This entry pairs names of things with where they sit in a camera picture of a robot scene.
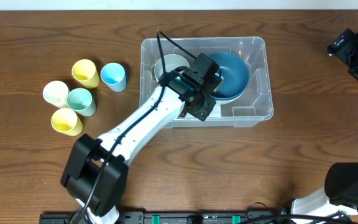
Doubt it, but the clear plastic storage container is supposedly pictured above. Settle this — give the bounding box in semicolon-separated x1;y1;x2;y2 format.
139;36;274;129

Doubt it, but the dark blue bowl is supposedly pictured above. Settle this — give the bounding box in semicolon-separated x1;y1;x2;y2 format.
209;52;250;88
211;84;247;101

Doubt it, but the small light grey bowl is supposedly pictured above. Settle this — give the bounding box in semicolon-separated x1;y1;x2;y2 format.
154;54;190;81

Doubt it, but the cream white cup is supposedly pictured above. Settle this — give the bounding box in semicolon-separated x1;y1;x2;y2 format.
42;80;70;108

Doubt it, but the light blue cup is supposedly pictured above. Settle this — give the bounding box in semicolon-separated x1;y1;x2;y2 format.
101;63;127;92

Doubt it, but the mint green cup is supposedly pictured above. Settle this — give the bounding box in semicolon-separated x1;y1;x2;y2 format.
67;88;96;117

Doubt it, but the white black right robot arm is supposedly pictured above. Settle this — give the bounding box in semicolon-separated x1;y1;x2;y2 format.
287;29;358;223

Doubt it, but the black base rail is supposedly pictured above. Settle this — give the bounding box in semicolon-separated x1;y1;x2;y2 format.
39;210;274;224

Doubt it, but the yellow cup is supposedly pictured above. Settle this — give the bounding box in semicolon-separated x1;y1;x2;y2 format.
71;59;100;88
51;108;83;136

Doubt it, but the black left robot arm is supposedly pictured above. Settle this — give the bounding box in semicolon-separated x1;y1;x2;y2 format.
60;54;223;223

